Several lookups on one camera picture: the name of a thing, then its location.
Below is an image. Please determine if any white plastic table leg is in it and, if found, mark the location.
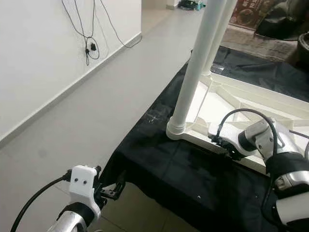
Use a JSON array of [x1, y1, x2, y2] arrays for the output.
[[170, 0, 227, 131], [204, 0, 239, 77]]

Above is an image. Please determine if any black tablecloth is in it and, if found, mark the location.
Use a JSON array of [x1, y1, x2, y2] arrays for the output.
[[99, 46, 309, 232]]

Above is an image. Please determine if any cream plastic table top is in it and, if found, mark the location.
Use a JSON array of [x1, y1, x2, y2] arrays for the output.
[[167, 72, 309, 174]]

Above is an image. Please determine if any large clear tape patch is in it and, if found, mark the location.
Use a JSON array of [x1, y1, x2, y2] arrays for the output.
[[145, 106, 174, 129]]

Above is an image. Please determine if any small clear tape patch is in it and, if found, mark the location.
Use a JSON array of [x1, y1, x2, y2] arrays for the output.
[[210, 65, 225, 75]]

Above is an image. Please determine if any beige patterned bench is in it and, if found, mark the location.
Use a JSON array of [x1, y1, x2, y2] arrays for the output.
[[220, 22, 309, 61]]

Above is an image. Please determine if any black round basin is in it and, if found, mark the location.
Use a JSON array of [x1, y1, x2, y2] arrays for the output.
[[287, 34, 309, 68]]

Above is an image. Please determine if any black plastic bag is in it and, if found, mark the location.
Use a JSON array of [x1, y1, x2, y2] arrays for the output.
[[255, 0, 309, 42]]

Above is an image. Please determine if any dark floor mop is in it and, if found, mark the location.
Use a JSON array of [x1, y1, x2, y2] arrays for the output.
[[176, 0, 206, 11]]

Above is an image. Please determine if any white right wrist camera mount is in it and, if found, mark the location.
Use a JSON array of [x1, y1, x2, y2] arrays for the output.
[[209, 123, 252, 155]]

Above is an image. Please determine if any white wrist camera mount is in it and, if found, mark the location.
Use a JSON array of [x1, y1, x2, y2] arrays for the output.
[[209, 123, 252, 155], [69, 165, 102, 213]]

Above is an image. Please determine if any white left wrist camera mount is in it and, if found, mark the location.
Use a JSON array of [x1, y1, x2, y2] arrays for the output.
[[69, 165, 102, 213]]

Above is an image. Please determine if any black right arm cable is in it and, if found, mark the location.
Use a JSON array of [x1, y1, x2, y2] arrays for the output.
[[217, 109, 309, 230]]

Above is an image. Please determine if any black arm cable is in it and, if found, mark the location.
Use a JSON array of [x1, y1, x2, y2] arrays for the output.
[[10, 172, 73, 232], [217, 109, 309, 230]]

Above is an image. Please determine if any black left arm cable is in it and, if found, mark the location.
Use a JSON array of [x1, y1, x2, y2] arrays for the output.
[[10, 172, 73, 232]]

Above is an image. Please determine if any thin grey wall cable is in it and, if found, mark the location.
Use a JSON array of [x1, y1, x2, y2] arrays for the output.
[[99, 0, 143, 49]]

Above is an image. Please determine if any thin black adapter cable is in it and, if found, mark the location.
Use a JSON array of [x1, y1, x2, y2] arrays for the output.
[[60, 0, 101, 66]]

